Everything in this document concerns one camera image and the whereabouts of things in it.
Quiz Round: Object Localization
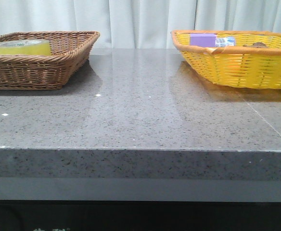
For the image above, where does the small brown object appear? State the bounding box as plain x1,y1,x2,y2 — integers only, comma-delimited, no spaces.
243,42,268,48

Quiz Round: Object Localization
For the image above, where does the white curtain backdrop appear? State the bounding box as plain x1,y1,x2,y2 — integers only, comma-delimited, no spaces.
0,0,281,49

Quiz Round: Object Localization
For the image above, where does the yellow packing tape roll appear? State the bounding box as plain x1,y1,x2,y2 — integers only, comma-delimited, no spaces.
0,39,51,56

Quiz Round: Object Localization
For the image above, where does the purple rectangular block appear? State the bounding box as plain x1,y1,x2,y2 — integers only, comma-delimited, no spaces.
190,33,217,47

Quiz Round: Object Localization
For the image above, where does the brown wicker basket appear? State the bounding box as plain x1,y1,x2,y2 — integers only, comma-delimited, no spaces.
0,31,100,90

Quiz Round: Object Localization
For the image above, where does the clear plastic wrapped item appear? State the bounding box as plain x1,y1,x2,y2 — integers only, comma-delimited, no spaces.
215,36,236,47

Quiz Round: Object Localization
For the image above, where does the yellow woven basket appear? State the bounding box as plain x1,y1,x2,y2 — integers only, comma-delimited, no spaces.
171,30,281,89

